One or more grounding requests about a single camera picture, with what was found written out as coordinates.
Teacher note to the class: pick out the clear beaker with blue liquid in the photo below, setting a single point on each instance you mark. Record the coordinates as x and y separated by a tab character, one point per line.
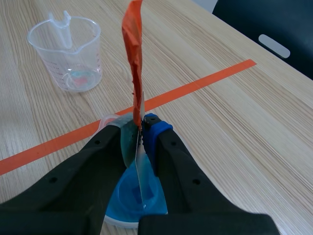
137	195

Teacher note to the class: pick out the empty clear plastic beaker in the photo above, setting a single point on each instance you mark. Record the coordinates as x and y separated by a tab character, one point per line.
66	56

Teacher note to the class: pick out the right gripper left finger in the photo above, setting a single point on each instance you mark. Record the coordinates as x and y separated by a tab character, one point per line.
73	176

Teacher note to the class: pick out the dark blue chair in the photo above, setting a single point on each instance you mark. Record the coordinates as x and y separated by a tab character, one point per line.
274	27

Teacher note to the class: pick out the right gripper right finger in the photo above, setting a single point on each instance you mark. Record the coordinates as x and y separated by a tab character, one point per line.
181	176

